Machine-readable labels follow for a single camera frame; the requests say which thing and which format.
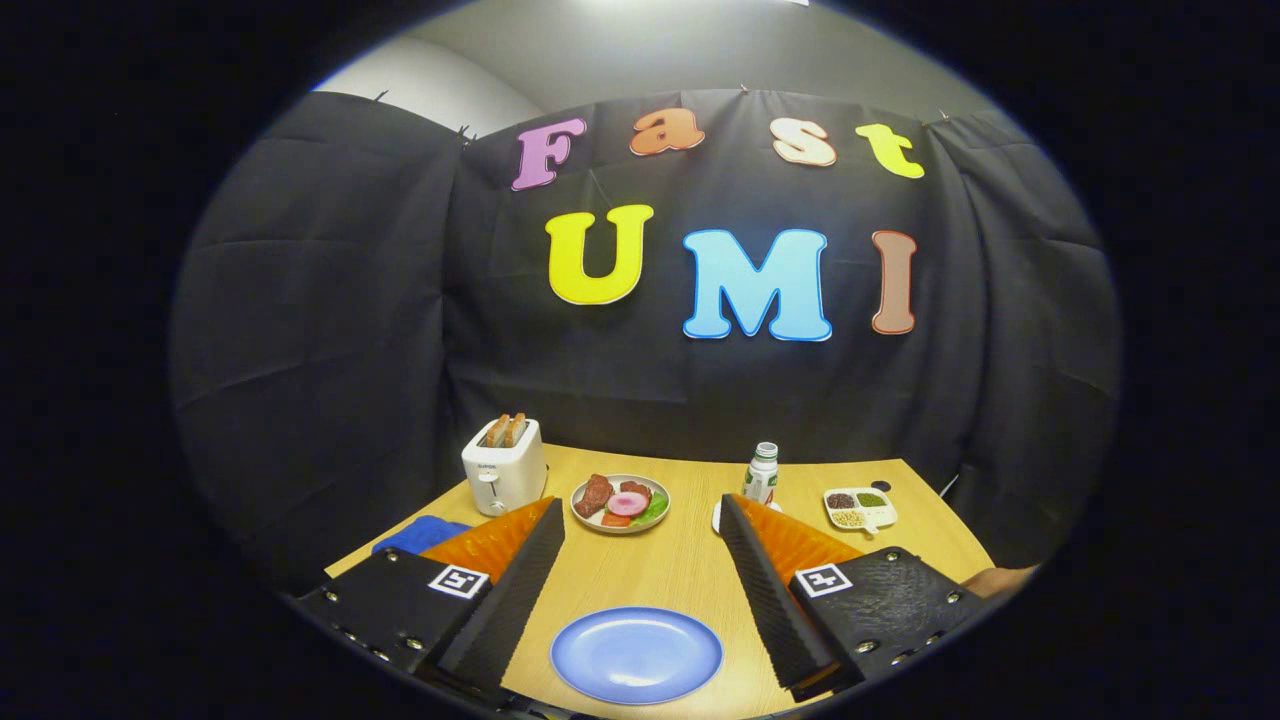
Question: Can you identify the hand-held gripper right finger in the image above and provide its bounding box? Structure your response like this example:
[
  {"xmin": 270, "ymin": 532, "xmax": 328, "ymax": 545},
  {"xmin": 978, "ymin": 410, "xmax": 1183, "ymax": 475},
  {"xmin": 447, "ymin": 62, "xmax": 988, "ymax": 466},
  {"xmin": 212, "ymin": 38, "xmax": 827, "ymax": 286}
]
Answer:
[{"xmin": 718, "ymin": 493, "xmax": 996, "ymax": 703}]

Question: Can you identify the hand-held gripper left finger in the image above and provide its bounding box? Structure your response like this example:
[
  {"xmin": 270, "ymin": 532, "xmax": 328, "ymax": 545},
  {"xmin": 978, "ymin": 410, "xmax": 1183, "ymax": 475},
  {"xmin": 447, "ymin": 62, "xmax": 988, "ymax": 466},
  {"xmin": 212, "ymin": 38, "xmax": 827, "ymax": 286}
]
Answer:
[{"xmin": 296, "ymin": 495, "xmax": 566, "ymax": 701}]

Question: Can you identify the white square coaster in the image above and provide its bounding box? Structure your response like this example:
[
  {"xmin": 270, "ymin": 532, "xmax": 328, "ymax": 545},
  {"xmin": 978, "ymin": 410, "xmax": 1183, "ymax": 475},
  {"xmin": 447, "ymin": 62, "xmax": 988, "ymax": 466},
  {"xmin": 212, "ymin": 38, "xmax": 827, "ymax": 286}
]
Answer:
[{"xmin": 711, "ymin": 497, "xmax": 783, "ymax": 536}]

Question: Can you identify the white food plate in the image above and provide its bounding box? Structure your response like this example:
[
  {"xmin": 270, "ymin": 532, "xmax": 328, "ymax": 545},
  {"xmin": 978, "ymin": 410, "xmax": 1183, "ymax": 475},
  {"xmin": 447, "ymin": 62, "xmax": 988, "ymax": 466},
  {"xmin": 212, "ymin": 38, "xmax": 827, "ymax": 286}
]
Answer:
[{"xmin": 570, "ymin": 473, "xmax": 672, "ymax": 535}]

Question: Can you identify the blue folded cloth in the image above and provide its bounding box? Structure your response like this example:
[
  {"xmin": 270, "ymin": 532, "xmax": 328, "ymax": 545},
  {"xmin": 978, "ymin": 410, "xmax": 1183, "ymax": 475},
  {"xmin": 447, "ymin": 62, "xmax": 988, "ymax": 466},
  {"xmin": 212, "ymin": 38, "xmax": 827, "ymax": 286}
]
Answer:
[{"xmin": 372, "ymin": 515, "xmax": 471, "ymax": 557}]

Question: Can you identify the white toaster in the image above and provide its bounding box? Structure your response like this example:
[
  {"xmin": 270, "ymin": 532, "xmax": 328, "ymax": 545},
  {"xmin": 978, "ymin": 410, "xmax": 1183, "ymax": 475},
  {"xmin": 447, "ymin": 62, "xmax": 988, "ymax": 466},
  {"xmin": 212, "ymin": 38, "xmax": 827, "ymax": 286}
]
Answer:
[{"xmin": 461, "ymin": 417, "xmax": 549, "ymax": 518}]

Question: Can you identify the white drink bottle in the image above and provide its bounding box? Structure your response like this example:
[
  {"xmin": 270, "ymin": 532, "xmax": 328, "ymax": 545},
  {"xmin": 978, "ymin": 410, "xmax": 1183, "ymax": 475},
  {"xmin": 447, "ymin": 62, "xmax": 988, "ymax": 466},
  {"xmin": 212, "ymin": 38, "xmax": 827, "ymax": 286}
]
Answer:
[{"xmin": 742, "ymin": 442, "xmax": 780, "ymax": 507}]

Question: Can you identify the white divided bean dish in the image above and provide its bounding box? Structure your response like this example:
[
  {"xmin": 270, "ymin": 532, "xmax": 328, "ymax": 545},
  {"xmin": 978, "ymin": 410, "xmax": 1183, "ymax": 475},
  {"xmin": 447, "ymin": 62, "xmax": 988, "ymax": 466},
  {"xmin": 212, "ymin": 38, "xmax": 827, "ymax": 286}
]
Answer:
[{"xmin": 823, "ymin": 486, "xmax": 899, "ymax": 537}]

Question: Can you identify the blue round plate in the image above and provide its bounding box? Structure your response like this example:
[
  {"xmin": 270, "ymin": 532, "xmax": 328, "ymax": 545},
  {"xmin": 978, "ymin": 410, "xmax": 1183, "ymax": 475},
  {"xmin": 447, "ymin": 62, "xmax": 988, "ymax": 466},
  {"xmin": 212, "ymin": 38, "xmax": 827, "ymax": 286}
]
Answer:
[{"xmin": 549, "ymin": 606, "xmax": 724, "ymax": 706}]

